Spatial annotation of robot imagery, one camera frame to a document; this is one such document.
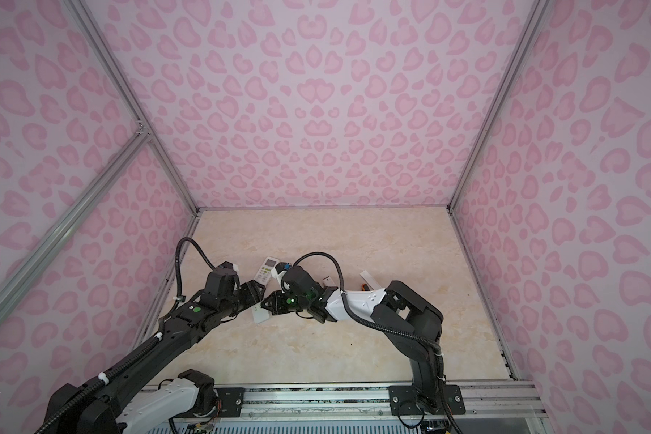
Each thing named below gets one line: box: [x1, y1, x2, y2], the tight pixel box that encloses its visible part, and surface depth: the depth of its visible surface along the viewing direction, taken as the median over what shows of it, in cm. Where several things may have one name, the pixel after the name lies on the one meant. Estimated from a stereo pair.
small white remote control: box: [252, 301, 271, 324], surface depth 82 cm
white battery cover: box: [359, 269, 383, 291], surface depth 100 cm
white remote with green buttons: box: [254, 256, 281, 285], surface depth 102 cm
